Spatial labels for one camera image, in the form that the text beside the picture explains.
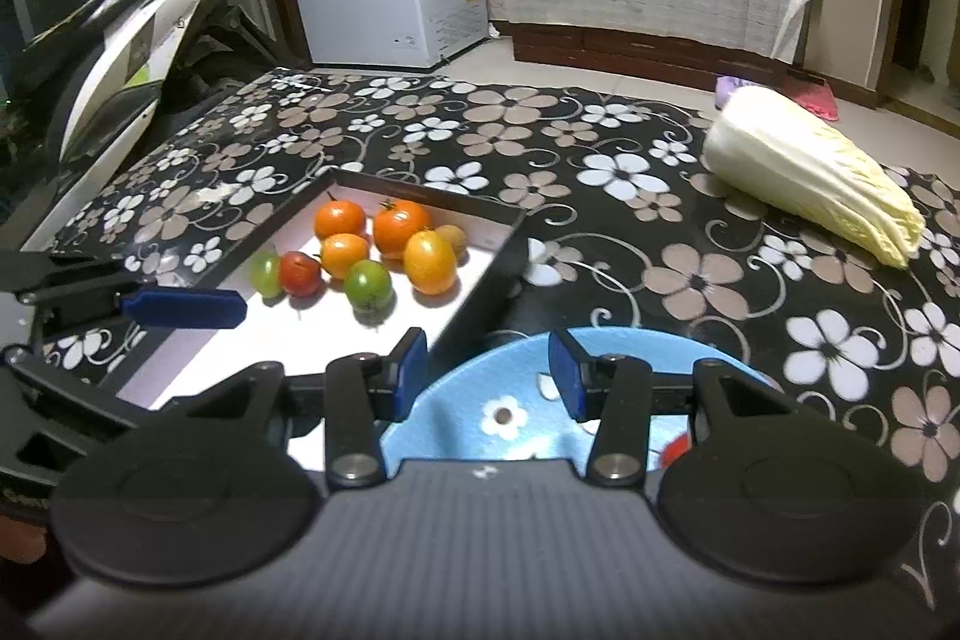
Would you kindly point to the black floral tablecloth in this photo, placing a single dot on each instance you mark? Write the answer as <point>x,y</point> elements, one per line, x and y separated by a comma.
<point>600,235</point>

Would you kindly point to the black tray with white inside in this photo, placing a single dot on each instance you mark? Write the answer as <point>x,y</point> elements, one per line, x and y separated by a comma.
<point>465,302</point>

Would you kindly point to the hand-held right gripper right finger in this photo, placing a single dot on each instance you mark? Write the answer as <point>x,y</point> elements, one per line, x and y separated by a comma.
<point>566,377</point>

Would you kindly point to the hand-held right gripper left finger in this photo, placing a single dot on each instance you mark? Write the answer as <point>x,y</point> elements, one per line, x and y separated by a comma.
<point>409,377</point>

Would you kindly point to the blue plate with flower print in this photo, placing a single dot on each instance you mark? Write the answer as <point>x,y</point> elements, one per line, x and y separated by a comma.
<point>480,385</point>

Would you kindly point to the small green tomato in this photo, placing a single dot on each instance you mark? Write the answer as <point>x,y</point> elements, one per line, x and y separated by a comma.
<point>264,271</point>

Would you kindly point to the orange tangerine with stem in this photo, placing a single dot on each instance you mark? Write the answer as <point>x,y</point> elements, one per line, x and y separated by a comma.
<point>340,218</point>
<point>400,229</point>

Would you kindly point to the yellow orange citrus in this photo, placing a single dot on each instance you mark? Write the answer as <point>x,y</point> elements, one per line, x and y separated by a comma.
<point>430,263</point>

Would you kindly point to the pink cloth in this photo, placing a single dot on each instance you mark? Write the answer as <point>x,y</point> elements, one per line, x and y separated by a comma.
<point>814,96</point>

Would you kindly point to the napa cabbage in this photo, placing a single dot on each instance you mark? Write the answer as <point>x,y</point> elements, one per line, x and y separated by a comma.
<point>795,160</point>

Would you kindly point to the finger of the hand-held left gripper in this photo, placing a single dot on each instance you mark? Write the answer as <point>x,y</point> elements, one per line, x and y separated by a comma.
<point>187,307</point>
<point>75,385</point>

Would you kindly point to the brown wooden cabinet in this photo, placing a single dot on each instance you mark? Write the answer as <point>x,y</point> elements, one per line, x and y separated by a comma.
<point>637,51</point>

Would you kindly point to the small orange kumquat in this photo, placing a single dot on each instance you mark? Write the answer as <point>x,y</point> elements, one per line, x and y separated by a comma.
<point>345,254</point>

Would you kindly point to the white and black scooter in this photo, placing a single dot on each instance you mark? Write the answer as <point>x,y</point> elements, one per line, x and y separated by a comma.
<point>127,33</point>

